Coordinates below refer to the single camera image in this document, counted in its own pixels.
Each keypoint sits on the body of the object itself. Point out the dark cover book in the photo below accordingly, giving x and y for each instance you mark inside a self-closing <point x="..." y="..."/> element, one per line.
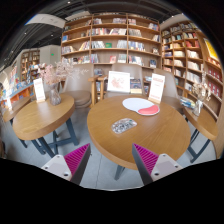
<point x="136" y="86"/>

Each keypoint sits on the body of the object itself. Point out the stack of colourful books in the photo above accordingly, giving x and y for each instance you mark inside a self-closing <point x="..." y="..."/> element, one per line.
<point x="187" y="102"/>

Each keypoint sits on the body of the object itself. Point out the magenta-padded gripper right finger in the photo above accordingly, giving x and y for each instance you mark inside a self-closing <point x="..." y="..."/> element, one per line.
<point x="146" y="159"/>

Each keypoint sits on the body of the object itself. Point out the transparent computer mouse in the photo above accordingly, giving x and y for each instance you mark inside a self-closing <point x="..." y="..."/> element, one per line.
<point x="124" y="125"/>

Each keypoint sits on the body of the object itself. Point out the glass vase pink flowers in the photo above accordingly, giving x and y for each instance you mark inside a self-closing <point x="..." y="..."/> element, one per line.
<point x="55" y="96"/>

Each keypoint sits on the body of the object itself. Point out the white hanging ceiling sign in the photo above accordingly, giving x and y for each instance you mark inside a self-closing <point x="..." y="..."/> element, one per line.
<point x="46" y="20"/>

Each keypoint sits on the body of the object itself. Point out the distant wooden bookshelf unit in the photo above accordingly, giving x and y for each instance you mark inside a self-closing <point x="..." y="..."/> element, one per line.
<point x="29" y="63"/>

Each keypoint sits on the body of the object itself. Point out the white mouse pad red rest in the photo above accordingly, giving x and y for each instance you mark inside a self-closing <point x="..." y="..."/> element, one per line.
<point x="133" y="104"/>

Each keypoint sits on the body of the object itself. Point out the beige armchair wooden arms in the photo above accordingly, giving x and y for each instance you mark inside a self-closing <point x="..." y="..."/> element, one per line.
<point x="80" y="83"/>
<point x="136" y="70"/>
<point x="171" y="90"/>

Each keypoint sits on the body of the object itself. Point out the light blue book stack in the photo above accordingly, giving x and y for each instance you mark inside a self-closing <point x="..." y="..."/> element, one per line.
<point x="147" y="79"/>

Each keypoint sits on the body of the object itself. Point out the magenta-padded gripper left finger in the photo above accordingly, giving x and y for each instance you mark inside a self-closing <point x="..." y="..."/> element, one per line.
<point x="77" y="158"/>

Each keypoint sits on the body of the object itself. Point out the white framed floral picture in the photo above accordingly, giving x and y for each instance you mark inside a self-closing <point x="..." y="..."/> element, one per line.
<point x="118" y="82"/>

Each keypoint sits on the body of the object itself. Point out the small white table sign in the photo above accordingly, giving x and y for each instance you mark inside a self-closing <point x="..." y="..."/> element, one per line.
<point x="39" y="90"/>

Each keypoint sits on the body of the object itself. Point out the glass vase pale dried flowers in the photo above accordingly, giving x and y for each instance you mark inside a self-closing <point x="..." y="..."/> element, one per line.
<point x="197" y="108"/>

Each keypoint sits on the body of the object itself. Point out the round wooden side table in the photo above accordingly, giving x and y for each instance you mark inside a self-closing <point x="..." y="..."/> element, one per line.
<point x="43" y="116"/>
<point x="15" y="108"/>
<point x="203" y="123"/>

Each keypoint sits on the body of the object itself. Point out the tall wooden bookshelf unit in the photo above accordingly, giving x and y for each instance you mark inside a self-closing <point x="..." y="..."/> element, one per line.
<point x="110" y="53"/>

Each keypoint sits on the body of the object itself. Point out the red and white table sign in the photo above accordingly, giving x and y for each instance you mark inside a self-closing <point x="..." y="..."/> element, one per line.
<point x="156" y="87"/>

